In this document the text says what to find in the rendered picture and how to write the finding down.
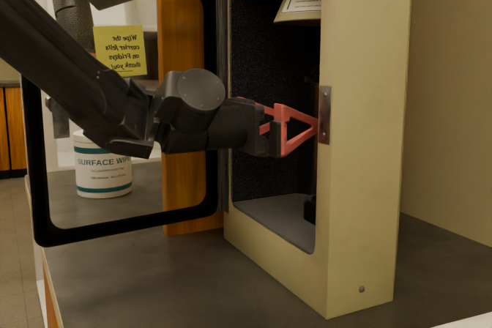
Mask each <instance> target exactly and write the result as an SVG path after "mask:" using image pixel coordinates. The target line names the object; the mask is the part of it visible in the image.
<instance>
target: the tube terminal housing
mask: <svg viewBox="0 0 492 328"><path fill-rule="evenodd" d="M411 3H412V0H321V47H320V76H319V99H320V85H322V86H331V87H332V91H331V114H330V139H329V145H326V144H324V143H319V142H318V159H317V187H316V243H315V250H314V252H313V254H310V255H308V254H307V253H305V252H303V251H302V250H300V249H299V248H298V247H295V246H294V245H292V244H291V243H290V242H287V241H286V240H285V239H283V238H282V237H280V236H278V235H277V234H275V233H274V232H272V231H270V230H269V229H268V228H266V227H264V226H263V225H262V224H260V223H258V222H256V221H255V220H254V219H252V218H251V217H248V216H247V215H246V214H244V213H243V212H241V211H239V210H238V209H236V208H235V207H234V206H233V204H232V201H231V149H228V183H229V213H227V212H225V211H224V210H223V227H224V238H225V239H226V240H228V241H229V242H230V243H231V244H232V245H233V246H235V247H236V248H237V249H239V250H240V251H241V252H243V253H244V254H245V255H246V256H247V257H248V258H250V259H251V260H252V261H254V262H255V263H256V264H257V265H259V266H260V267H261V268H262V269H264V270H265V271H266V272H268V273H269V274H270V275H271V276H273V278H275V279H276V280H277V281H279V282H280V283H281V284H283V285H284V286H285V287H286V288H287V289H288V290H289V291H291V292H292V293H293V294H295V295H296V296H297V297H299V298H300V299H301V300H302V301H303V302H305V303H306V304H307V305H309V306H310V307H311V308H312V309H314V310H315V311H316V312H317V313H318V314H320V315H321V316H322V317H324V318H325V319H326V320H327V319H331V318H335V317H338V316H342V315H346V314H348V313H353V312H356V311H358V310H363V309H366V308H371V307H373V306H377V305H381V304H384V303H387V302H391V301H392V300H393V294H394V285H395V270H396V261H397V253H398V231H399V218H400V193H401V180H402V167H403V142H404V130H405V116H406V92H407V78H408V65H409V40H410V28H411ZM229 4H230V0H228V98H230V15H229Z"/></svg>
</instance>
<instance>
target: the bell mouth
mask: <svg viewBox="0 0 492 328"><path fill-rule="evenodd" d="M273 23H275V24H279V25H287V26H321V0H283V1H282V4H281V5H280V9H279V10H278V12H277V15H276V17H275V20H274V22H273Z"/></svg>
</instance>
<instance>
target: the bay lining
mask: <svg viewBox="0 0 492 328"><path fill-rule="evenodd" d="M282 1H283V0H230V4H229V15H230V98H232V97H243V98H245V99H249V100H254V101H255V103H259V104H262V105H265V106H267V107H269V108H273V109H274V104H275V103H278V104H283V105H286V106H288V107H290V108H293V109H295V110H297V111H299V112H302V113H304V114H307V115H309V106H310V84H306V83H305V74H307V73H311V71H312V70H313V68H314V67H315V66H316V65H317V64H320V47H321V27H320V26H287V25H279V24H275V23H273V22H274V20H275V17H276V15H277V12H278V10H279V9H280V5H281V4H282ZM308 129H309V124H308V123H305V122H302V121H300V120H298V119H294V118H292V117H290V118H289V121H288V122H287V141H289V140H291V139H292V138H294V137H296V136H297V135H299V134H301V133H303V132H304V131H306V130H308ZM294 193H300V194H308V139H307V140H306V141H304V142H303V143H301V144H300V145H299V146H298V147H297V148H296V149H294V150H293V151H292V152H291V153H289V154H288V155H287V156H285V157H280V158H274V157H270V156H265V157H258V156H253V155H251V154H248V153H246V152H243V151H240V150H238V149H235V148H232V149H231V201H232V203H233V202H239V201H248V200H253V199H259V198H268V197H274V196H279V195H288V194H294Z"/></svg>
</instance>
